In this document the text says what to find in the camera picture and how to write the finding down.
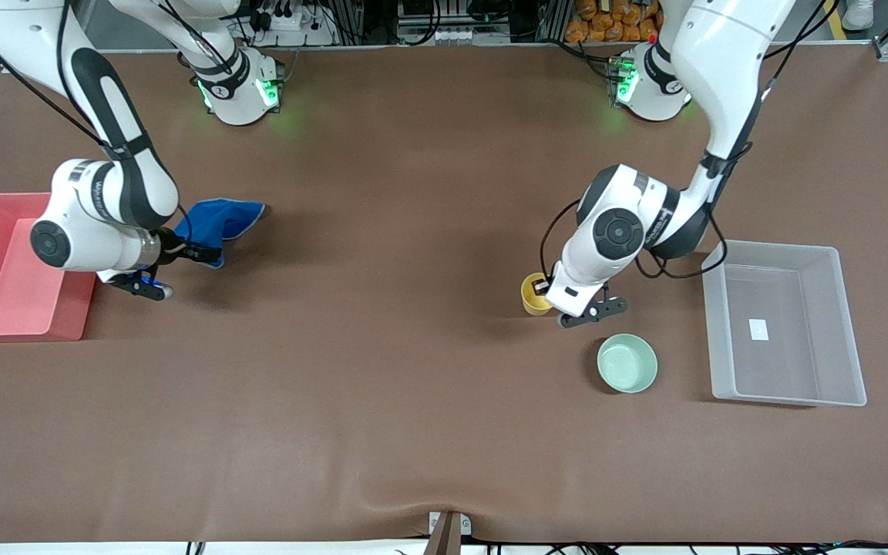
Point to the white label sticker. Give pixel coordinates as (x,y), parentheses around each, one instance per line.
(758,329)

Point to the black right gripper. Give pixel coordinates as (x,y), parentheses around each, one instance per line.
(179,250)

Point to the pink plastic bin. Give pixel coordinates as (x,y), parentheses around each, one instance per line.
(5,293)

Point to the pile of orange items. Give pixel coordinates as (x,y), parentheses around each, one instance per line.
(613,23)

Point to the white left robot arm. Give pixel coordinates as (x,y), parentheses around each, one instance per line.
(729,46)

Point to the white power strip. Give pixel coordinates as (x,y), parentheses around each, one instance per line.
(290,23)

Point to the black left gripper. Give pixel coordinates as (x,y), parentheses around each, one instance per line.
(542,287)

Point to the metal table clamp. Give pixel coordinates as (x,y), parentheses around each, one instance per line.
(448,536)

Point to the clear plastic bin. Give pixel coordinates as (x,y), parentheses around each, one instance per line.
(783,362)

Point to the white socket row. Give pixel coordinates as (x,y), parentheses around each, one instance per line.
(455,35)

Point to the blue cloth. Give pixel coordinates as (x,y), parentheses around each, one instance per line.
(220,216)

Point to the brown table mat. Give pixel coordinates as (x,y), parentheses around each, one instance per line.
(413,308)

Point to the white shoe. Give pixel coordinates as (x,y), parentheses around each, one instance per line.
(859,14)

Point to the yellow plastic cup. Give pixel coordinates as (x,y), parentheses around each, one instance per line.
(530,302)

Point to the pale green bowl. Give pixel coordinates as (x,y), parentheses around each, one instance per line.
(627,364)

